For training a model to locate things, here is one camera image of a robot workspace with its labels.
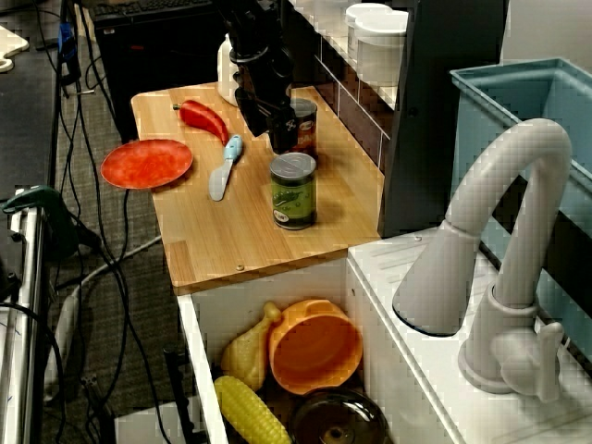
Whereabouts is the labelled white lid jar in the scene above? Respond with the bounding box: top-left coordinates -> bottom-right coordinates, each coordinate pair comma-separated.
344,3 -> 394,53

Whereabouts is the blue handled toy knife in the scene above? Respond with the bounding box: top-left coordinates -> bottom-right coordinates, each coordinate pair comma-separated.
208,134 -> 244,202

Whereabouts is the orange toy pot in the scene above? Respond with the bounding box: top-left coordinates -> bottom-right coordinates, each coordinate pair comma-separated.
267,298 -> 364,396

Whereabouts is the dark glass pot lid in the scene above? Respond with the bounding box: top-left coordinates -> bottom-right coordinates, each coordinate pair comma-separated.
289,388 -> 392,444

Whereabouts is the white power strip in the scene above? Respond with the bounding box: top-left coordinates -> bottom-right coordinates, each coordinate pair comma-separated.
43,286 -> 83,401

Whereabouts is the white cutting board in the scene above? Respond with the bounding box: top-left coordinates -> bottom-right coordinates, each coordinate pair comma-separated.
0,25 -> 30,74

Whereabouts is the red toy chili pepper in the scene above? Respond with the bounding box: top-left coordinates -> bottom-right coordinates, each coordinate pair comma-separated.
172,99 -> 229,146

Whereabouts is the black tiled shelf unit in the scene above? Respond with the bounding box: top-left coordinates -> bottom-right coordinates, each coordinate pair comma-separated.
277,0 -> 510,240

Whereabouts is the white cable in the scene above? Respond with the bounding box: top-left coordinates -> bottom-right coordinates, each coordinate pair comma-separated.
76,234 -> 164,291

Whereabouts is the black bar cabinet handle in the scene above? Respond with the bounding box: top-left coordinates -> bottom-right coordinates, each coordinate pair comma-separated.
163,347 -> 198,444

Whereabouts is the black computer case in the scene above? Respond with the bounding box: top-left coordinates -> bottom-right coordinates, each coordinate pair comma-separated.
94,13 -> 224,142

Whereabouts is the black keyboard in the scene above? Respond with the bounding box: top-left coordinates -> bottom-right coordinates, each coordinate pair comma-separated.
93,0 -> 219,19

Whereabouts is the yellow toy corn cob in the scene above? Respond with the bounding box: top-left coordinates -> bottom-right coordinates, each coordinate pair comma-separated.
213,375 -> 293,444

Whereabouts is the metal frame rail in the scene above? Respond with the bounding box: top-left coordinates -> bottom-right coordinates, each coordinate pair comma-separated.
0,203 -> 47,444

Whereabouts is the green pea label can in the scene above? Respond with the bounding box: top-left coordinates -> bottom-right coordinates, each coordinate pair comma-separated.
269,153 -> 318,231

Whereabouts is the orange red round plate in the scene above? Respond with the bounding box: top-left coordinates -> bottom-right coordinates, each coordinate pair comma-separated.
100,139 -> 194,191

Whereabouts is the brown orange label can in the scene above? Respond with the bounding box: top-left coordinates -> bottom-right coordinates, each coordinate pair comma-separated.
289,97 -> 319,161

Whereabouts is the thin black cable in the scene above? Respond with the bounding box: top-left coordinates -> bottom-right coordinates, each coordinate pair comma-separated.
99,187 -> 131,272

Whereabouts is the white toy sink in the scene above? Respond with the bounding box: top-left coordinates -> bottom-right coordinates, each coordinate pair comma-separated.
177,226 -> 592,444

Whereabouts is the blue plastic bin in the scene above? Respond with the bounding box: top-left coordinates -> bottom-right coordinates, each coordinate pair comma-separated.
449,57 -> 592,334

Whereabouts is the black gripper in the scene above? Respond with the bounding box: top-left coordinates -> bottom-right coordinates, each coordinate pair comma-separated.
233,48 -> 299,155

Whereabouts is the plain white lid jar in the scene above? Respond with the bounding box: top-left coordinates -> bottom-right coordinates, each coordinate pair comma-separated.
355,11 -> 411,89

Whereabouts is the yellow toy chicken drumstick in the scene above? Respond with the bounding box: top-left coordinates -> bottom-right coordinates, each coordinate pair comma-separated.
220,301 -> 282,390

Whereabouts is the blue cable connector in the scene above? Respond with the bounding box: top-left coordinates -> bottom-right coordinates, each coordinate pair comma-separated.
58,22 -> 76,62

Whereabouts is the white plastic jug bottle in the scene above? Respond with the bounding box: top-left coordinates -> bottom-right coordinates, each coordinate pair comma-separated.
216,32 -> 241,107

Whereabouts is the thick black cable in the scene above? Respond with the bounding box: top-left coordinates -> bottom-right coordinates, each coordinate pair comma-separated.
76,221 -> 163,444

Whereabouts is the grey toy faucet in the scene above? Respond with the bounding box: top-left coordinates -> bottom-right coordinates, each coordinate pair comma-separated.
391,117 -> 574,403

